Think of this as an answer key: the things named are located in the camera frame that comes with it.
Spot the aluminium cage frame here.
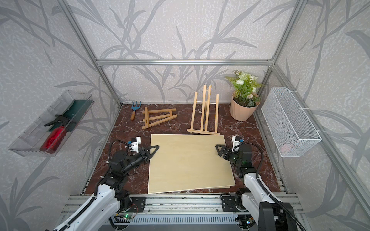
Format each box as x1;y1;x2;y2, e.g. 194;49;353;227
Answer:
57;1;370;216

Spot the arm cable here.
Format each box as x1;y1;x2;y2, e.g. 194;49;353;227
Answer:
234;142;307;231
57;140;131;231

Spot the blue garden hand rake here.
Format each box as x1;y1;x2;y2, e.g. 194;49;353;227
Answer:
131;101;142;121

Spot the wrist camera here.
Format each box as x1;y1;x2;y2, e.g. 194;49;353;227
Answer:
126;137;141;154
232;136;244;153

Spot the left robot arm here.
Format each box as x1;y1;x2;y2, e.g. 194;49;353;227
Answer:
54;145;160;231

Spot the red spray bottle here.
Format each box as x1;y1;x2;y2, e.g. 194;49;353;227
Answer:
40;115;70;154

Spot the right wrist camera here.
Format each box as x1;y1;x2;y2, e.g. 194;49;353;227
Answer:
232;136;244;153

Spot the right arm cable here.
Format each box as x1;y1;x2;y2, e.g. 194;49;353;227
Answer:
234;142;307;231

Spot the potted plant with flowers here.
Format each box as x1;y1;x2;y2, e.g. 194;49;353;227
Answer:
226;70;263;121

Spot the green sheet in tray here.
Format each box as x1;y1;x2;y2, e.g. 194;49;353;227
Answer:
48;100;93;132

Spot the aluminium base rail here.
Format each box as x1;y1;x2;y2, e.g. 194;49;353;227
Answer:
56;192;312;231

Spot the wooden easel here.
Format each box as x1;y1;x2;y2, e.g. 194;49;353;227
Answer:
142;107;177;130
187;85;220;135

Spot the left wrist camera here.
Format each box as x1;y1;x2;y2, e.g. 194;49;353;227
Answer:
126;137;141;154

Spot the clear plastic wall tray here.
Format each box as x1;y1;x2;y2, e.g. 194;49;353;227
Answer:
9;90;94;157

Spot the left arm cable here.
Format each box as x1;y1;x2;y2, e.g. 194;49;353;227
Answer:
57;140;131;231

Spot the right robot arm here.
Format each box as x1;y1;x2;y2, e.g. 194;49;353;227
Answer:
215;141;305;231

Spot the white wire mesh basket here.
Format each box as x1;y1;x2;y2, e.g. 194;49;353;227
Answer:
262;88;322;158

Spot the plywood board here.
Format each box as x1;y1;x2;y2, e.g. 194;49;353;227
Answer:
148;186;231;194
148;134;236;193

